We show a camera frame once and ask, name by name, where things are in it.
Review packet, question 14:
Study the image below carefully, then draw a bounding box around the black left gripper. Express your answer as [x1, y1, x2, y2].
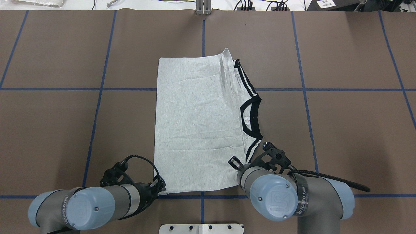
[100, 159, 166, 208]

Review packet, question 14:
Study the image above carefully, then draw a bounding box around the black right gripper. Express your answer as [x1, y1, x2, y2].
[228, 142, 291, 174]

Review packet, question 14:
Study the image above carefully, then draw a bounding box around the grey cartoon print t-shirt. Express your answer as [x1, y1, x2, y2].
[154, 48, 263, 195]

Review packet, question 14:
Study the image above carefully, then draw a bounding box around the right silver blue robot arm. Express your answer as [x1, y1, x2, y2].
[228, 142, 355, 234]

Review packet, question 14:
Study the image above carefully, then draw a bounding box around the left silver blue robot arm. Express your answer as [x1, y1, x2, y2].
[27, 155, 165, 234]

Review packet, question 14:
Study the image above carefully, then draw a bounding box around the metal reacher grabber tool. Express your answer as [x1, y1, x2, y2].
[106, 0, 119, 8]

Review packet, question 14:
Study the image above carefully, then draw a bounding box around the clear plastic bag with paper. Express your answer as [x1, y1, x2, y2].
[12, 0, 65, 7]

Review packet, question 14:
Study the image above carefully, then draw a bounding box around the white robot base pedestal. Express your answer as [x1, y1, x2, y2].
[159, 223, 245, 234]

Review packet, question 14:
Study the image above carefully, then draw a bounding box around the aluminium frame post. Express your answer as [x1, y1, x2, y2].
[195, 0, 212, 15]

